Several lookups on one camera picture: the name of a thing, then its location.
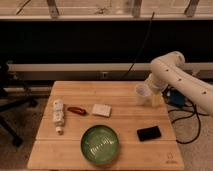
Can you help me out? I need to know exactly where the translucent white cup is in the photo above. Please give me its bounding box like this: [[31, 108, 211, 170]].
[[135, 83, 151, 106]]

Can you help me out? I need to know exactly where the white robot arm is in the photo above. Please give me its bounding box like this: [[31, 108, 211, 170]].
[[145, 51, 213, 117]]

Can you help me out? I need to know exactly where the green ceramic bowl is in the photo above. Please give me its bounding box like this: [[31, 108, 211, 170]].
[[81, 125, 120, 165]]

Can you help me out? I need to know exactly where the blue black floor device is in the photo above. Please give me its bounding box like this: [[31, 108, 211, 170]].
[[166, 88, 185, 107]]

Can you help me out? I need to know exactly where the black rectangular phone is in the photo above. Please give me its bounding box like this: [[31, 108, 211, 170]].
[[137, 126, 161, 141]]

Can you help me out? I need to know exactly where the red small tool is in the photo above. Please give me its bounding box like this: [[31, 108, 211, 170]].
[[67, 107, 87, 116]]

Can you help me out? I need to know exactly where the white tube bottle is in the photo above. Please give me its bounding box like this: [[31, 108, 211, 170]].
[[53, 99, 65, 135]]

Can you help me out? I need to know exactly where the black office chair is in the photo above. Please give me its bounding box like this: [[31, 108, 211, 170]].
[[0, 60, 39, 148]]

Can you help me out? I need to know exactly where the black floor cable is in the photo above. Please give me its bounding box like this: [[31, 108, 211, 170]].
[[168, 103, 210, 145]]

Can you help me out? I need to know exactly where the black hanging cable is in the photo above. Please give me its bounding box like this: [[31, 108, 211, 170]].
[[118, 11, 156, 81]]

